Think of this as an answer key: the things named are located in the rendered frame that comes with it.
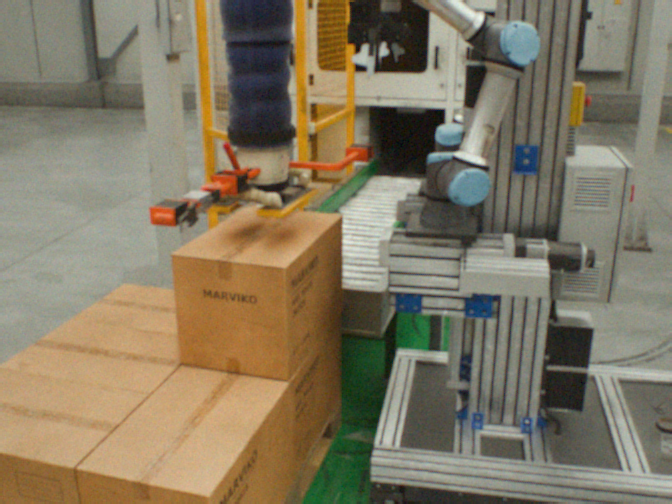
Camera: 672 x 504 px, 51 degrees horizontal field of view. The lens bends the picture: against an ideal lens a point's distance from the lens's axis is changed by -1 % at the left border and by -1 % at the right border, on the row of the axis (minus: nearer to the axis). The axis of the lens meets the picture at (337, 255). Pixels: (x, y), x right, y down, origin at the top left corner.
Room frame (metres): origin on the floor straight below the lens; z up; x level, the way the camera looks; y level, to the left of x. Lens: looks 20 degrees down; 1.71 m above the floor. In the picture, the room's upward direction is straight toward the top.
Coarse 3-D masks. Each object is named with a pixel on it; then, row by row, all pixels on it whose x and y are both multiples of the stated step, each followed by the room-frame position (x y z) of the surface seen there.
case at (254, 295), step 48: (192, 240) 2.28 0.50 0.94; (240, 240) 2.28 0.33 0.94; (288, 240) 2.28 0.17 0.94; (336, 240) 2.51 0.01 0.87; (192, 288) 2.12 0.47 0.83; (240, 288) 2.07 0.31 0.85; (288, 288) 2.04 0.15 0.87; (336, 288) 2.51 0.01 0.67; (192, 336) 2.12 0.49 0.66; (240, 336) 2.07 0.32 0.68; (288, 336) 2.03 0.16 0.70
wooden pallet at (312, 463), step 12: (336, 408) 2.53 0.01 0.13; (336, 420) 2.53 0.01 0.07; (324, 432) 2.47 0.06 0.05; (336, 432) 2.52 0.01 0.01; (324, 444) 2.42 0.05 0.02; (312, 456) 2.34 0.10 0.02; (324, 456) 2.36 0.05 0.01; (312, 468) 2.27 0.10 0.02; (300, 480) 2.19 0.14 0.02; (312, 480) 2.21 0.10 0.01; (288, 492) 1.97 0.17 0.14; (300, 492) 2.09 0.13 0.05
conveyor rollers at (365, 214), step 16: (384, 176) 4.88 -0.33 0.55; (368, 192) 4.45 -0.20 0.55; (384, 192) 4.47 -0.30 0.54; (416, 192) 4.45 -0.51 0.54; (352, 208) 4.09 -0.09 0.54; (368, 208) 4.07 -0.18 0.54; (384, 208) 4.06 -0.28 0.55; (352, 224) 3.74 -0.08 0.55; (368, 224) 3.79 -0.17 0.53; (384, 224) 3.76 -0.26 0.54; (352, 240) 3.46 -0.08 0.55; (368, 240) 3.51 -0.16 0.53; (352, 256) 3.25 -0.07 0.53; (368, 256) 3.24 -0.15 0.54; (352, 272) 3.00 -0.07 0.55; (368, 272) 3.04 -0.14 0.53
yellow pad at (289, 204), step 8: (296, 184) 2.42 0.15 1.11; (304, 192) 2.41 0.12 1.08; (312, 192) 2.43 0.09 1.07; (288, 200) 2.30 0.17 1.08; (296, 200) 2.32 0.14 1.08; (304, 200) 2.35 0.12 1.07; (264, 208) 2.22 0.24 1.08; (272, 208) 2.21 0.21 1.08; (280, 208) 2.21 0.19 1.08; (288, 208) 2.22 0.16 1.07; (296, 208) 2.27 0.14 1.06; (264, 216) 2.19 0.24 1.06; (272, 216) 2.18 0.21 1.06; (280, 216) 2.17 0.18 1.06
